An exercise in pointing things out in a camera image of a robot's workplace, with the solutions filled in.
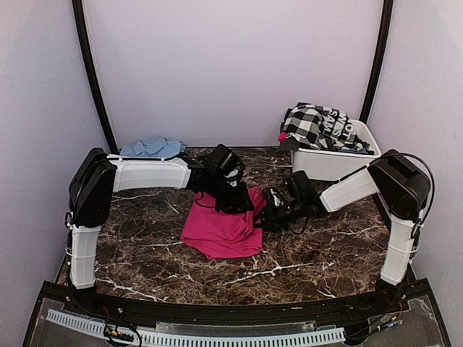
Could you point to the black curved front rail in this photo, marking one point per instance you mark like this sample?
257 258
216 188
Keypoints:
140 312

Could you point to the left black corner post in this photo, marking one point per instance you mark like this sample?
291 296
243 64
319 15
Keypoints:
84 41

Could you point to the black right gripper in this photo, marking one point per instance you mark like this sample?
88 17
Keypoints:
270 221

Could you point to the black shirt white lettering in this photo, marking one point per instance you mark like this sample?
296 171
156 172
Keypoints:
337 132

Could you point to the white plastic laundry bin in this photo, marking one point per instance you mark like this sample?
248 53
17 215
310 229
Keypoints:
322 165

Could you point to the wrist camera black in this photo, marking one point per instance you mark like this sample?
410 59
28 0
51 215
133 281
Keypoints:
299 186
224 161

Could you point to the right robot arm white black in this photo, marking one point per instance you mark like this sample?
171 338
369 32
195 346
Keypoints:
408 192

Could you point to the folded light blue shirt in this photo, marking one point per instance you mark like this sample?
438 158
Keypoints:
156 148

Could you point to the white slotted cable duct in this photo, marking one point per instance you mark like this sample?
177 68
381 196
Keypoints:
175 334

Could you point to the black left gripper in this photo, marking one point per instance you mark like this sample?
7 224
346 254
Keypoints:
241 202

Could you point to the pink garment in bin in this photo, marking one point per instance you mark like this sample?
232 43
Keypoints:
282 137

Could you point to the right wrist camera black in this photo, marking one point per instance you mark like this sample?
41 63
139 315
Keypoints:
299 186

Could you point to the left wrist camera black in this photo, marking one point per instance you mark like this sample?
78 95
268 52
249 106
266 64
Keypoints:
224 161

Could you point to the black corner post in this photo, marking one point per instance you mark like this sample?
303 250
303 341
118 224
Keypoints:
380 50
84 41

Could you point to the pink trousers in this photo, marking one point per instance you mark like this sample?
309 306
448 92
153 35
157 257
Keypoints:
218 235

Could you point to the black white checkered shirt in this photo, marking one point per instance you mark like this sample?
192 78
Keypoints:
302 127

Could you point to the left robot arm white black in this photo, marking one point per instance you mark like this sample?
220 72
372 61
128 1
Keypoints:
218 174

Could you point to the right black corner post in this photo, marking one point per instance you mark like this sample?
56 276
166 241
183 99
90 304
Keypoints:
380 50

